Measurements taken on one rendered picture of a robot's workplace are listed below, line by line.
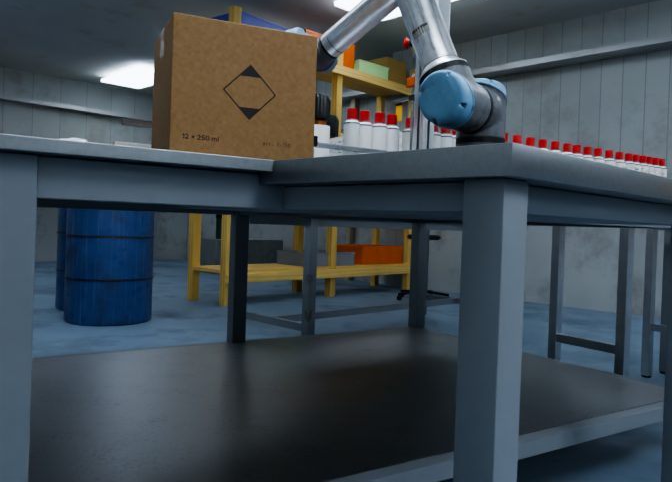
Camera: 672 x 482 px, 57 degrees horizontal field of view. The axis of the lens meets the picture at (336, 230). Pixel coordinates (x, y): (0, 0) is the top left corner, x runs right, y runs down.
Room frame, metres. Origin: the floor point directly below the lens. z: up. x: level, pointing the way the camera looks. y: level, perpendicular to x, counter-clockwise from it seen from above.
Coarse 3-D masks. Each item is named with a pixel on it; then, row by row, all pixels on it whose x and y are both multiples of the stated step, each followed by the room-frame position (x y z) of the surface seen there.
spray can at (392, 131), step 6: (390, 114) 1.99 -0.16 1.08; (390, 120) 1.99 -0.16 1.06; (396, 120) 2.00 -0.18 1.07; (390, 126) 1.98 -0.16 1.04; (396, 126) 1.99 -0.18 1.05; (390, 132) 1.98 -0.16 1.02; (396, 132) 1.98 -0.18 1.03; (390, 138) 1.98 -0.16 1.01; (396, 138) 1.98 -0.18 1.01; (390, 144) 1.98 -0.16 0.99; (396, 144) 1.98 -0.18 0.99; (390, 150) 1.98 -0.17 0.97; (396, 150) 1.98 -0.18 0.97
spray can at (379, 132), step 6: (378, 114) 1.96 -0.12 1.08; (384, 114) 1.96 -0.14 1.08; (378, 120) 1.96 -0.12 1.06; (384, 120) 1.97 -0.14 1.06; (378, 126) 1.95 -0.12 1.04; (384, 126) 1.95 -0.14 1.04; (372, 132) 1.96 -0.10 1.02; (378, 132) 1.95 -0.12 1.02; (384, 132) 1.95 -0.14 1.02; (372, 138) 1.96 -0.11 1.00; (378, 138) 1.95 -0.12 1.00; (384, 138) 1.95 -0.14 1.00; (372, 144) 1.96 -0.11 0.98; (378, 144) 1.95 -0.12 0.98; (384, 144) 1.95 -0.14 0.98
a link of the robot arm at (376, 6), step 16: (368, 0) 1.65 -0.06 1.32; (384, 0) 1.63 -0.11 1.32; (352, 16) 1.68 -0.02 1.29; (368, 16) 1.66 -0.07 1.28; (384, 16) 1.67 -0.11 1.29; (336, 32) 1.71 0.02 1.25; (352, 32) 1.70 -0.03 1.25; (320, 48) 1.75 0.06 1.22; (336, 48) 1.74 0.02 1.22; (320, 64) 1.78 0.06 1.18; (336, 64) 1.82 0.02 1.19
